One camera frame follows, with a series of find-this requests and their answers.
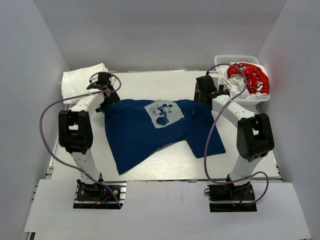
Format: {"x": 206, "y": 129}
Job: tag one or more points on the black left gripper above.
{"x": 113, "y": 98}

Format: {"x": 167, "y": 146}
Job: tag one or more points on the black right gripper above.
{"x": 197, "y": 94}

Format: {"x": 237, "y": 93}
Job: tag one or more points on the white t-shirt with red print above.
{"x": 249, "y": 79}

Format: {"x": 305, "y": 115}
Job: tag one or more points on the blue Mickey t-shirt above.
{"x": 135, "y": 129}

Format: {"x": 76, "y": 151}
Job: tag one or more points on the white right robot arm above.
{"x": 254, "y": 139}

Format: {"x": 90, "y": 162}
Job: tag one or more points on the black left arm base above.
{"x": 95, "y": 196}

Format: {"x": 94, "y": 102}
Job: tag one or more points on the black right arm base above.
{"x": 226, "y": 199}

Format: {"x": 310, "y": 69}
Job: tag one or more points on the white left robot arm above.
{"x": 75, "y": 132}

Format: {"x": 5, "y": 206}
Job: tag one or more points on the white plastic basket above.
{"x": 229, "y": 60}

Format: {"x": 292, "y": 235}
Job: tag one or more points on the folded white t-shirt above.
{"x": 75, "y": 83}

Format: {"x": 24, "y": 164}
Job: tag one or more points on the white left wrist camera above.
{"x": 94, "y": 78}

